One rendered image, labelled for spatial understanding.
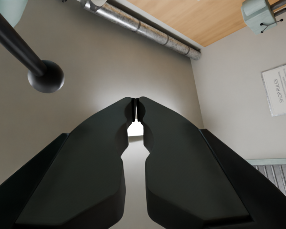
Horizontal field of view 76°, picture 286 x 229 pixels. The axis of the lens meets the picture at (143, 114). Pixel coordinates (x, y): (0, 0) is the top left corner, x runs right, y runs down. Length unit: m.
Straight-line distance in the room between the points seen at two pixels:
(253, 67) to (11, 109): 2.92
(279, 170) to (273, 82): 1.15
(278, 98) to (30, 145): 2.84
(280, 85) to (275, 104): 0.25
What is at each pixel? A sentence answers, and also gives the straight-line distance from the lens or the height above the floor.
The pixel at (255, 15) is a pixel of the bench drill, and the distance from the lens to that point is 2.33.
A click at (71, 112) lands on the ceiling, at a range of 1.67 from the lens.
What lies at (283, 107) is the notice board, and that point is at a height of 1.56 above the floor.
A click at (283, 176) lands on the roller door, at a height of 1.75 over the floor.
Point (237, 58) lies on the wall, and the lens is 3.25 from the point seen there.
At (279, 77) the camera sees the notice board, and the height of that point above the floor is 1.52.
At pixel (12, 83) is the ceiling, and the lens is 1.61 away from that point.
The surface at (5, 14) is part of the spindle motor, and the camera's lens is 0.28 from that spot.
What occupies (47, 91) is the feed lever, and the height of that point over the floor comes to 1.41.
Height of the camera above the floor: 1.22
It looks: 43 degrees up
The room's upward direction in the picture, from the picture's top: 108 degrees counter-clockwise
